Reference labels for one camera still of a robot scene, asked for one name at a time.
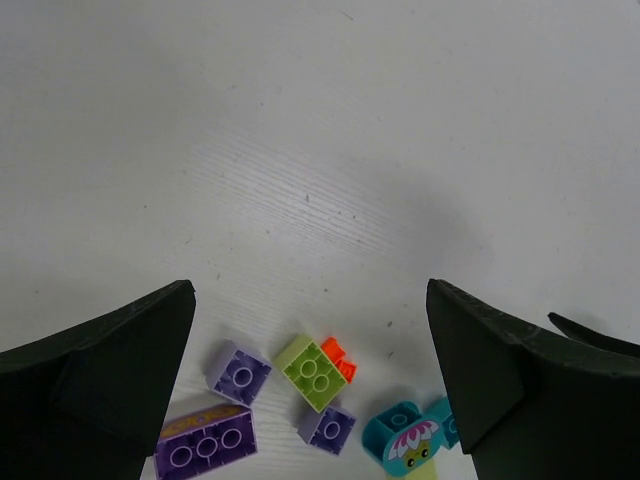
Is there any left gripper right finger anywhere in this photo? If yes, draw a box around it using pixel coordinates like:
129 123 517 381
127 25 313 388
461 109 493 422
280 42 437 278
426 279 639 479

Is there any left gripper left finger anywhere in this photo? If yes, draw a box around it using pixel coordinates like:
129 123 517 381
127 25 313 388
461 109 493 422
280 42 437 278
1 280 195 479

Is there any small orange lego piece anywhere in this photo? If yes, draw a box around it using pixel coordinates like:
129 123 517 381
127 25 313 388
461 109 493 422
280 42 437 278
321 337 358 384

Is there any teal square lego brick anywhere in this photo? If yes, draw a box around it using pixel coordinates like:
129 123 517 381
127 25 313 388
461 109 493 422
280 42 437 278
423 396 459 450

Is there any pale yellow lego brick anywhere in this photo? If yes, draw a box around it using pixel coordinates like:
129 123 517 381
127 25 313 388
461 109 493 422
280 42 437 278
406 458 438 480

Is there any teal flower face lego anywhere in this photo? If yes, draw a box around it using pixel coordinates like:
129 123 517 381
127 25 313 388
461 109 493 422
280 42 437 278
361 401 444 478

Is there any long purple lego brick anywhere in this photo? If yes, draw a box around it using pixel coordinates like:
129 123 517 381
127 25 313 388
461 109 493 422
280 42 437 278
153 404 258 479

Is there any small purple lego brick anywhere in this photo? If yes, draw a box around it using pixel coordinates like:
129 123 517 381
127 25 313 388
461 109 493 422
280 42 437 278
205 340 272 407

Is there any lavender square lego brick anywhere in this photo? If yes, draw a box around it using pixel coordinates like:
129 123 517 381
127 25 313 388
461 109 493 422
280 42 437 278
297 404 356 456

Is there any lime green lego brick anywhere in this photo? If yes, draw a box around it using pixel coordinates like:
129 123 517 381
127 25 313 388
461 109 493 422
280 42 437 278
272 334 347 413

